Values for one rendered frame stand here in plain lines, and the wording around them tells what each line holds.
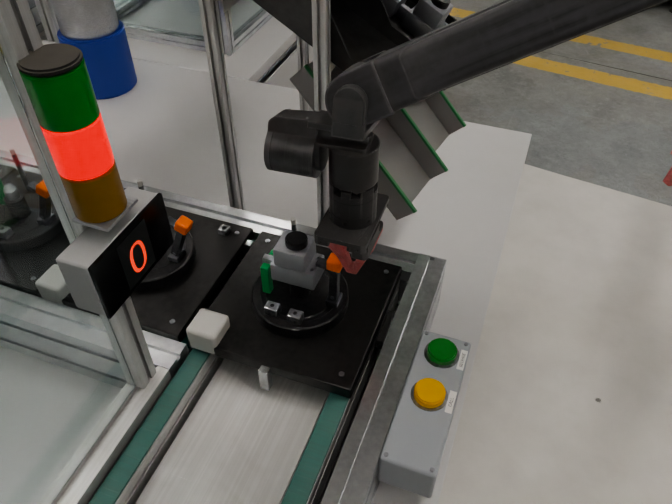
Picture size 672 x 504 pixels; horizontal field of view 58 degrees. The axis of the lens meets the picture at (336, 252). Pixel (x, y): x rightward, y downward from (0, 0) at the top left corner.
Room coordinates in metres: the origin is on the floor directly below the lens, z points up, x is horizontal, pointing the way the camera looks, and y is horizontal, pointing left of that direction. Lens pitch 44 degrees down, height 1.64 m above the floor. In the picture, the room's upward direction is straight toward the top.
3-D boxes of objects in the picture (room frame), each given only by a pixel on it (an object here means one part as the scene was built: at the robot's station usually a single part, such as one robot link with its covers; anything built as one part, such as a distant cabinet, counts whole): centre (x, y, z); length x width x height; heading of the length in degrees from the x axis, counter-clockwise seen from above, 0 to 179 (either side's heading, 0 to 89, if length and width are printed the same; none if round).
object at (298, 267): (0.60, 0.06, 1.06); 0.08 x 0.04 x 0.07; 70
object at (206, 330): (0.54, 0.18, 0.97); 0.05 x 0.05 x 0.04; 70
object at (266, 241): (0.60, 0.05, 0.96); 0.24 x 0.24 x 0.02; 70
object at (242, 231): (0.68, 0.29, 1.01); 0.24 x 0.24 x 0.13; 70
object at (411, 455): (0.44, -0.12, 0.93); 0.21 x 0.07 x 0.06; 160
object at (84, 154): (0.46, 0.23, 1.33); 0.05 x 0.05 x 0.05
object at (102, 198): (0.46, 0.23, 1.28); 0.05 x 0.05 x 0.05
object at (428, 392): (0.44, -0.12, 0.96); 0.04 x 0.04 x 0.02
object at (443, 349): (0.51, -0.14, 0.96); 0.04 x 0.04 x 0.02
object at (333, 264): (0.58, 0.01, 1.04); 0.04 x 0.02 x 0.08; 70
